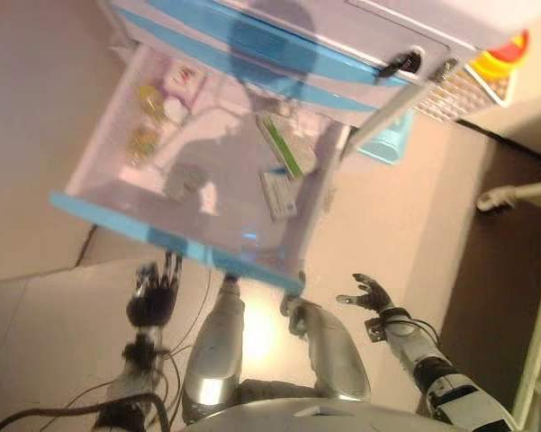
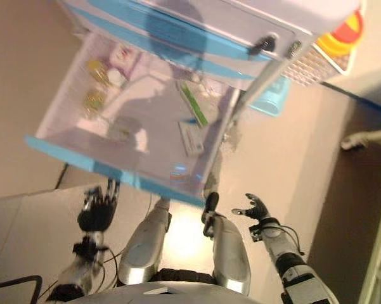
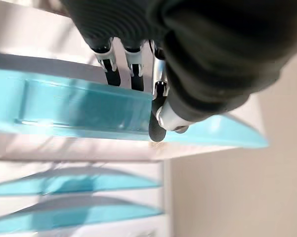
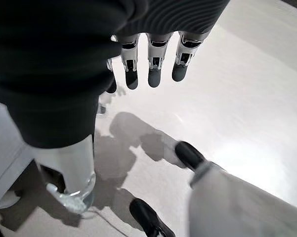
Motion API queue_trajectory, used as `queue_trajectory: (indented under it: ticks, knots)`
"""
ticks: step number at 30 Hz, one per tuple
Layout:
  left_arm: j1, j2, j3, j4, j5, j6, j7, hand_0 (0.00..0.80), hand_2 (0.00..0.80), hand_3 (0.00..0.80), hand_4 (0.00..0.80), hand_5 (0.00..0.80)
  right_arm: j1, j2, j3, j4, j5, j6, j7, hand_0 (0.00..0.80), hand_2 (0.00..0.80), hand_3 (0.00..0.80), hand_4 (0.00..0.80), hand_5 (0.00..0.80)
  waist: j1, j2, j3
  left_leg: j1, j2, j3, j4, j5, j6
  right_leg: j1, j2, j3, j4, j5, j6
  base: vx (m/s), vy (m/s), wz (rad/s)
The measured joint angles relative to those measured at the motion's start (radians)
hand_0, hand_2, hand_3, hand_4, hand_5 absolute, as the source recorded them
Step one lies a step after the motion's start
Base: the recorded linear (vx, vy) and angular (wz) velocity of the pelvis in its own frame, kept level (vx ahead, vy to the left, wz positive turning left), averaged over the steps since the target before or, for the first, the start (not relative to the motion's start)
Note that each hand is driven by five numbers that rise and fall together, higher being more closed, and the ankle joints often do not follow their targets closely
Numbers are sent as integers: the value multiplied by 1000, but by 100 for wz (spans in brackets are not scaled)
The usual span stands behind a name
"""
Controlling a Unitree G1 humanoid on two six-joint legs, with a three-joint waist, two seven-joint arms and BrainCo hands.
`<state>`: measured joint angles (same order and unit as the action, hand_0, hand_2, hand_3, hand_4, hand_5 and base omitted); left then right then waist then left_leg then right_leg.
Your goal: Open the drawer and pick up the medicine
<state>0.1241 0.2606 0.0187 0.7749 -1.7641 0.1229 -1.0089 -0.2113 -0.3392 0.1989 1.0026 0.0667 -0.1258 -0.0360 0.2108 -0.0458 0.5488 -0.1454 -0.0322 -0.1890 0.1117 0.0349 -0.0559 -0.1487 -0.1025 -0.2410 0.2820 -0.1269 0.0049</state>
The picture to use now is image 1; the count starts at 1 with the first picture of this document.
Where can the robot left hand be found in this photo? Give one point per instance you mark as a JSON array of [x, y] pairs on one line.
[[155, 301]]

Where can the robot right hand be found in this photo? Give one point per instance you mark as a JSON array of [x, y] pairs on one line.
[[375, 297]]

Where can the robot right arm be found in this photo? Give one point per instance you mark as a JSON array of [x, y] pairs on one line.
[[432, 360]]

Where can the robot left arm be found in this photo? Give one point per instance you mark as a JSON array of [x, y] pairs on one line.
[[135, 382]]

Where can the blue white medicine box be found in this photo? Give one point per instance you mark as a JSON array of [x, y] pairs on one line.
[[276, 195]]

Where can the pale medicine packet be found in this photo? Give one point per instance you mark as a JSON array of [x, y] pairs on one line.
[[307, 148]]

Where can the green white medicine box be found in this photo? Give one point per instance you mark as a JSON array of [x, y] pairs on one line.
[[283, 144]]

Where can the silver robot right leg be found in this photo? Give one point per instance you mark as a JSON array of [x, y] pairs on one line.
[[337, 355]]

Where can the silver blister pack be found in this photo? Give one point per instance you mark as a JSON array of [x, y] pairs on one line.
[[186, 180]]

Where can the grey robot torso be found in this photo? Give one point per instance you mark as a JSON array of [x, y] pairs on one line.
[[319, 416]]

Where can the bed caster wheel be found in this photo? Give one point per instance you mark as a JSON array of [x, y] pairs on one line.
[[490, 200]]

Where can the light blue bin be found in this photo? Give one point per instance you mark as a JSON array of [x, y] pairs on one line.
[[385, 141]]

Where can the white round cap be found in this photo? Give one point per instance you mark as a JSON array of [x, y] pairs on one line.
[[173, 108]]

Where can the white lattice basket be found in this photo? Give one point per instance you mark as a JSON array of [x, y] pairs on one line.
[[454, 96]]

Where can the pink white box red print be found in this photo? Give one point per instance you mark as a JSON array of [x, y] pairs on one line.
[[184, 78]]

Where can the black cart lock key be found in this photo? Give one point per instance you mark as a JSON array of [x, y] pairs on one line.
[[400, 63]]

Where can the yellow sharps container red lid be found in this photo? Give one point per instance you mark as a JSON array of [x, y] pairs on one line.
[[495, 63]]

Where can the white medical cart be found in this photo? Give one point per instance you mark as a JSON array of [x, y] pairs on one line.
[[387, 18]]

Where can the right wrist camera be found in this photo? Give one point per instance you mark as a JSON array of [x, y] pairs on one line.
[[375, 330]]

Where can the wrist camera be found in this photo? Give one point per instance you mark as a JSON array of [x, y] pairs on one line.
[[141, 351], [375, 330]]

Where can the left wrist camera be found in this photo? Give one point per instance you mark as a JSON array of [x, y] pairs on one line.
[[141, 351]]

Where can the white hospital bed frame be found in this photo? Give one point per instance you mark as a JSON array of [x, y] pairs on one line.
[[522, 191]]

